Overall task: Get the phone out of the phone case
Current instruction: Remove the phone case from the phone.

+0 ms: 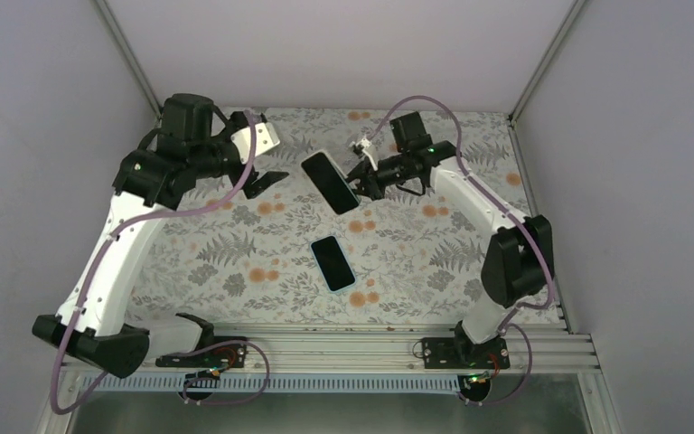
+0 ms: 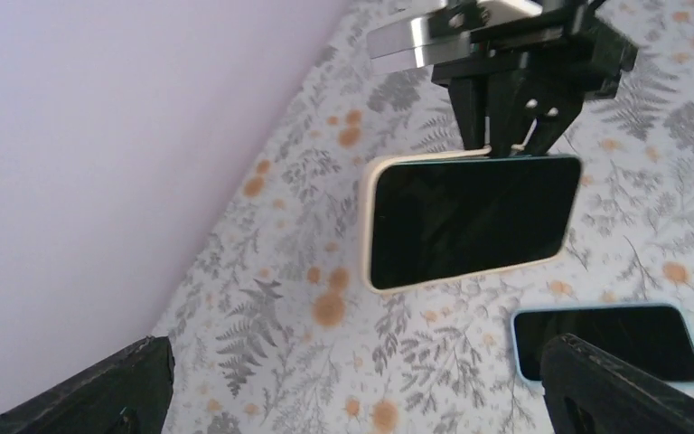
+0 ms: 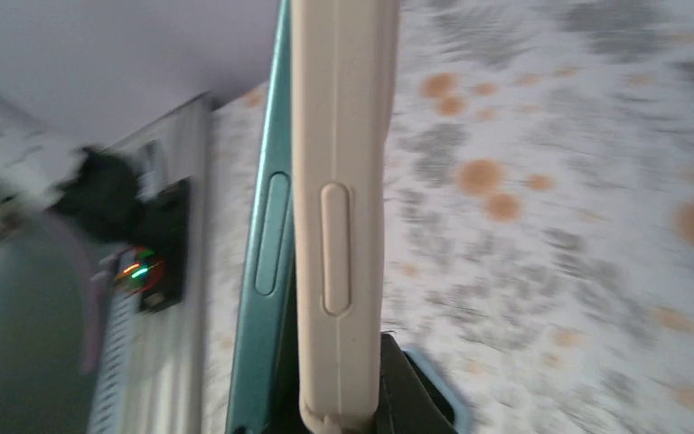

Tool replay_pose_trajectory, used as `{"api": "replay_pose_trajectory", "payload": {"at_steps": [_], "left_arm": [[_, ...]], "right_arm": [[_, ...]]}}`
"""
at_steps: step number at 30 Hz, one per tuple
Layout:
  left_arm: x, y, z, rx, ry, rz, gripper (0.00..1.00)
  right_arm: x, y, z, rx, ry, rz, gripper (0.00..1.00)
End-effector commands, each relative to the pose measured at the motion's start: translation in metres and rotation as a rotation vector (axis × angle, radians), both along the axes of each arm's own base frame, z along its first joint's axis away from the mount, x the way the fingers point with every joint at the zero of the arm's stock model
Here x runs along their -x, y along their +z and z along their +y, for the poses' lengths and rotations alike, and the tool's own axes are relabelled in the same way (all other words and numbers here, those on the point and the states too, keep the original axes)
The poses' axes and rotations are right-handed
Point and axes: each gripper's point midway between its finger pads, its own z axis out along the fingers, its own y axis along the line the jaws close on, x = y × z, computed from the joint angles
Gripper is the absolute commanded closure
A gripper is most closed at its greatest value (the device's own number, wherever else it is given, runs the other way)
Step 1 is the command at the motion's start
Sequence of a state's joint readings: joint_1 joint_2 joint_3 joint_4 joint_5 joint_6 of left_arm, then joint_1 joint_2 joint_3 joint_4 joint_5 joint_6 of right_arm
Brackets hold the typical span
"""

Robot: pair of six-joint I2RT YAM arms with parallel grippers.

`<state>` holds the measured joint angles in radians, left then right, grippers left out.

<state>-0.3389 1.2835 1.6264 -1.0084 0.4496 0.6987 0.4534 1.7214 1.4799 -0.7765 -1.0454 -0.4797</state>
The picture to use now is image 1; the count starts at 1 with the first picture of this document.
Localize black phone from beige case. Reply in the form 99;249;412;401
300;151;360;215

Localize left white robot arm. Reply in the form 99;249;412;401
32;93;284;378

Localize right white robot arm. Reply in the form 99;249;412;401
346;112;556;368

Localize floral patterned table mat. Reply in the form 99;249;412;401
107;106;564;327

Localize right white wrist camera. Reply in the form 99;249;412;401
349;137;379;176

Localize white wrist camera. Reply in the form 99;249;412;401
230;122;281;164
349;137;379;176

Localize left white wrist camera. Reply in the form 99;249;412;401
230;122;281;164

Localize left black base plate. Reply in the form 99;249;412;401
155;336;248;370

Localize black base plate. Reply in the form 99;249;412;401
155;336;248;370
411;337;511;370

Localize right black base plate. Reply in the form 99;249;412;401
411;337;511;370

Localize aluminium rail frame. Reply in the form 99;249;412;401
59;323;600;375

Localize slotted grey cable duct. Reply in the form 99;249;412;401
95;373;462;394

